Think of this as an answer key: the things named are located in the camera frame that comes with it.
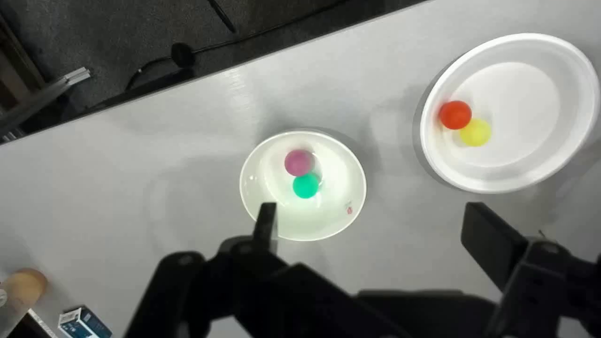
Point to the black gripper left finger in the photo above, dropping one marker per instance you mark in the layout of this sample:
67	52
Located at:
266	227

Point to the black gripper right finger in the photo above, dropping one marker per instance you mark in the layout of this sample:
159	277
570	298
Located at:
495	245

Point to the yellow ball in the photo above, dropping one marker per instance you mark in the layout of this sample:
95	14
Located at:
480	135

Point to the orange ball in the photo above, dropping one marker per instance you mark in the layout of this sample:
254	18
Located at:
453	114

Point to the white round bowl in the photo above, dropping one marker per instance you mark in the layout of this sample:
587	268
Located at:
339	182

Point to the white round plate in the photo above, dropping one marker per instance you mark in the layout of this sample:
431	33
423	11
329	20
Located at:
532	95

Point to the green ball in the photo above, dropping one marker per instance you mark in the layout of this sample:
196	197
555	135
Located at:
307	187

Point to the pink ball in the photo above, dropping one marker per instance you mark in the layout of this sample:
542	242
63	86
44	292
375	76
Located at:
298	163

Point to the grey metal bar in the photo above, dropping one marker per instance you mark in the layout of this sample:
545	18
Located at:
44	95

